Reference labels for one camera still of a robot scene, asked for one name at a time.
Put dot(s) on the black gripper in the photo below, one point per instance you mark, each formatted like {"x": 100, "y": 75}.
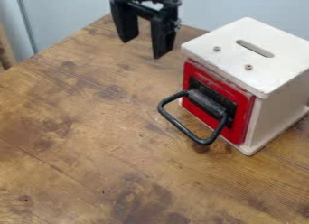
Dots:
{"x": 160, "y": 12}

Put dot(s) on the black metal drawer handle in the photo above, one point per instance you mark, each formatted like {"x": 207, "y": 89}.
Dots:
{"x": 206, "y": 103}

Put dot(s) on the red drawer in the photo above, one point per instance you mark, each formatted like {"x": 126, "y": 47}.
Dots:
{"x": 226, "y": 94}

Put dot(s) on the white wooden box cabinet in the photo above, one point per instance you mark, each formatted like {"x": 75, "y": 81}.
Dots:
{"x": 266, "y": 62}

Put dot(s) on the wooden object at left edge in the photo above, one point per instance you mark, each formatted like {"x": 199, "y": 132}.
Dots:
{"x": 7, "y": 55}

